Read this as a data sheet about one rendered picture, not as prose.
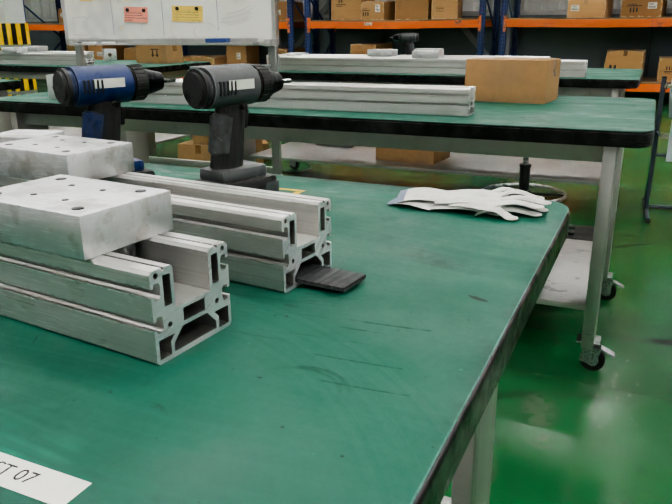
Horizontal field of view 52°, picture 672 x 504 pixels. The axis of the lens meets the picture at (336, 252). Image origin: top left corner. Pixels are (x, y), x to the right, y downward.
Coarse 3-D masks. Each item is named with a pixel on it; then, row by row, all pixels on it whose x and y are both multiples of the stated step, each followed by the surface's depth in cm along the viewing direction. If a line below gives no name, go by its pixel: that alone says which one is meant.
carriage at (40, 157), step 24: (0, 144) 93; (24, 144) 93; (48, 144) 93; (72, 144) 93; (96, 144) 93; (120, 144) 93; (0, 168) 93; (24, 168) 90; (48, 168) 88; (72, 168) 86; (96, 168) 90; (120, 168) 93
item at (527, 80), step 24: (144, 48) 531; (168, 48) 525; (480, 72) 252; (504, 72) 248; (528, 72) 244; (552, 72) 246; (480, 96) 254; (504, 96) 250; (528, 96) 246; (552, 96) 253; (192, 144) 496; (264, 144) 553
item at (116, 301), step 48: (144, 240) 66; (192, 240) 64; (0, 288) 68; (48, 288) 64; (96, 288) 60; (144, 288) 57; (192, 288) 64; (96, 336) 62; (144, 336) 58; (192, 336) 63
